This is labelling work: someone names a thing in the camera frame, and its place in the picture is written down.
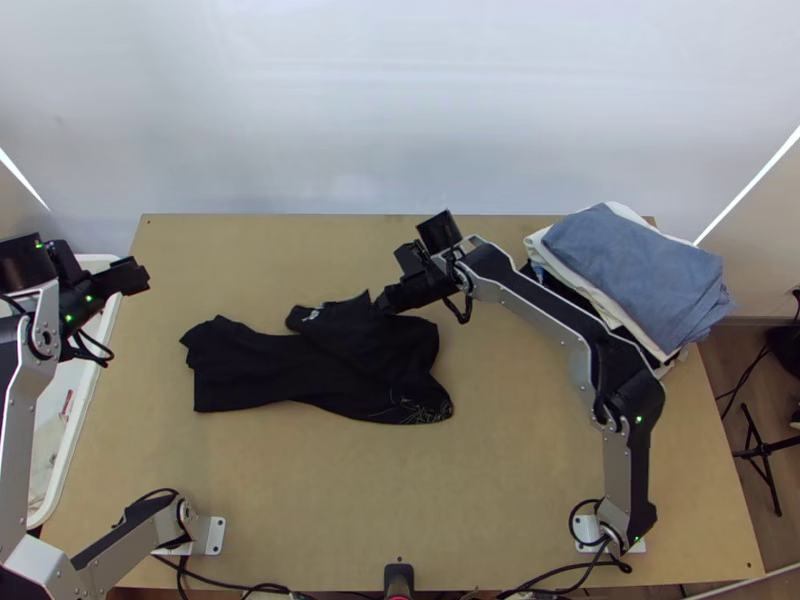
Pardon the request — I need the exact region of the black t-shirt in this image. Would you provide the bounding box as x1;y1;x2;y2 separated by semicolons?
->
179;288;457;427

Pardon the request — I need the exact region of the black tripod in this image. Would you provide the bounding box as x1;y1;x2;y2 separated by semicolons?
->
731;401;800;518

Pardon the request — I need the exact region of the white laundry basket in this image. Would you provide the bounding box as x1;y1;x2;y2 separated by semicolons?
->
0;252;124;534

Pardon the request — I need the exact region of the pile of folded clothes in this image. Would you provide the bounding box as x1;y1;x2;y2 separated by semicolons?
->
521;201;740;380

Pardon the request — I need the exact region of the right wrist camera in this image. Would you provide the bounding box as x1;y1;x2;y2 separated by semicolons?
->
416;208;464;253

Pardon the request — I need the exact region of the black cable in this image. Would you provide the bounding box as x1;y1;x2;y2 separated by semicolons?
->
151;552;314;600
714;344;774;428
498;542;634;600

